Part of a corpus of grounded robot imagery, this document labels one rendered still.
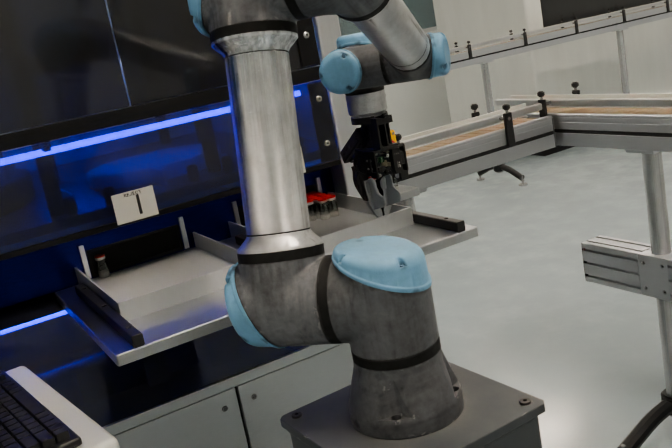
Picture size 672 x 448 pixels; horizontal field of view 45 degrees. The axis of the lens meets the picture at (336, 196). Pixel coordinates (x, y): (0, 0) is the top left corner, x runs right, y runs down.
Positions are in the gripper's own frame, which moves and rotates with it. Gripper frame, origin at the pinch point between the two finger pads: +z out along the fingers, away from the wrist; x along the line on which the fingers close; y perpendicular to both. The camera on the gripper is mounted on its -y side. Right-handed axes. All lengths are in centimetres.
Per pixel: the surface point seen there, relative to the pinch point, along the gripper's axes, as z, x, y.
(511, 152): 5, 65, -35
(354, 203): 1.7, 5.7, -20.1
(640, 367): 92, 116, -45
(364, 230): 1.6, -5.4, 1.9
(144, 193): -12.2, -38.6, -24.0
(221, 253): 2.3, -28.3, -16.3
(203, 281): 1.2, -38.9, 1.9
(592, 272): 45, 85, -31
